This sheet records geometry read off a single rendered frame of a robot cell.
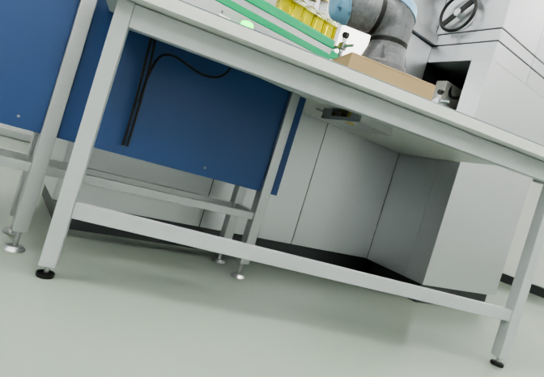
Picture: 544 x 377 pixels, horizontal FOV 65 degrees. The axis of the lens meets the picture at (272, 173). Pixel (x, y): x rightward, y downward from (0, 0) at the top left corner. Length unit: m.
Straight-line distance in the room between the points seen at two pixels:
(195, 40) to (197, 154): 0.43
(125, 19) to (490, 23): 1.83
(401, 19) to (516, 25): 1.23
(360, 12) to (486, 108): 1.20
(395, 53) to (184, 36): 0.60
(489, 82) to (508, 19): 0.32
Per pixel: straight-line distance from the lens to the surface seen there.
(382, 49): 1.34
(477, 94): 2.34
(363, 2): 1.34
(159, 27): 1.17
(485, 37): 2.46
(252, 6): 1.55
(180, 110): 1.41
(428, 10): 2.61
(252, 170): 1.55
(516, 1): 2.54
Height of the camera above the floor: 0.42
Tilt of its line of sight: level
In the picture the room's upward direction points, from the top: 17 degrees clockwise
